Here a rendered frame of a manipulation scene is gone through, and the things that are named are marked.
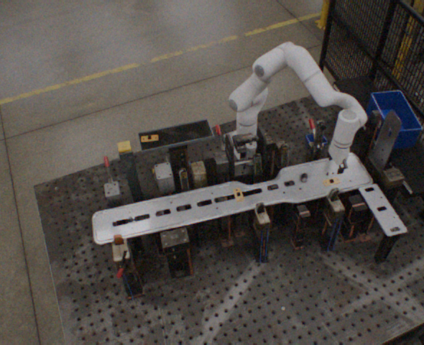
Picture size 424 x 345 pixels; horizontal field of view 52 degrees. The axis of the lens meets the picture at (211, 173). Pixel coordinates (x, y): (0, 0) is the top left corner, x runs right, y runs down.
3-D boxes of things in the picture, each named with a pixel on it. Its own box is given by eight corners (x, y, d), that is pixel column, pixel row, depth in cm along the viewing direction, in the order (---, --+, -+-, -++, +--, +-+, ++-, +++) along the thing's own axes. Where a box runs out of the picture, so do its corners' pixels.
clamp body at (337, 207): (320, 254, 224) (332, 215, 198) (311, 236, 232) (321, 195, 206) (337, 250, 226) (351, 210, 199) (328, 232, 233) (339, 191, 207)
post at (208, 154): (208, 207, 247) (204, 159, 217) (205, 200, 250) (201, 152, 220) (216, 205, 248) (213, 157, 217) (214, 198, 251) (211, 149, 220)
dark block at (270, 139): (262, 195, 251) (266, 144, 219) (258, 186, 255) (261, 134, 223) (270, 193, 251) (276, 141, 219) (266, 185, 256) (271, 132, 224)
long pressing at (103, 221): (95, 251, 197) (94, 249, 196) (91, 212, 212) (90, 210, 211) (375, 185, 216) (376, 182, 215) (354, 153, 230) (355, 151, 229)
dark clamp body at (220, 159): (216, 213, 244) (213, 168, 215) (210, 195, 252) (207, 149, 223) (234, 209, 245) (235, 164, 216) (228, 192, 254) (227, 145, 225)
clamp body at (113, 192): (118, 240, 235) (103, 199, 208) (116, 223, 242) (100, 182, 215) (136, 236, 236) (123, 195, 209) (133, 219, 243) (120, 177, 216)
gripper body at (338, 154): (329, 134, 198) (325, 152, 206) (339, 150, 191) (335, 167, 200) (345, 131, 199) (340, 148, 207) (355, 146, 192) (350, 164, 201)
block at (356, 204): (342, 245, 227) (353, 213, 206) (333, 228, 235) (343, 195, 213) (359, 241, 229) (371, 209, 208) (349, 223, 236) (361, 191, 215)
